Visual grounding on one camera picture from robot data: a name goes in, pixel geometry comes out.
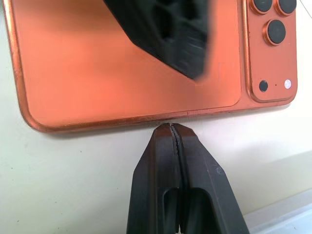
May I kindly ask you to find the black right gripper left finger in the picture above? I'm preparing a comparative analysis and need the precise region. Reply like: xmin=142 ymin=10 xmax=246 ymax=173
xmin=126 ymin=123 xmax=183 ymax=234

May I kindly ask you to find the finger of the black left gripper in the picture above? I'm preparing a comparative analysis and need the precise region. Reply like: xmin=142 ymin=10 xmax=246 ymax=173
xmin=102 ymin=0 xmax=215 ymax=80

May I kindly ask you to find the orange smartphone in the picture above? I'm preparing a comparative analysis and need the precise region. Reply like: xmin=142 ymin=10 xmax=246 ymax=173
xmin=0 ymin=0 xmax=299 ymax=134

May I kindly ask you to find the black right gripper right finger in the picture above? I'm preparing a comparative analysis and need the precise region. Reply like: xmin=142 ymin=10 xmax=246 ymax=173
xmin=171 ymin=123 xmax=251 ymax=234

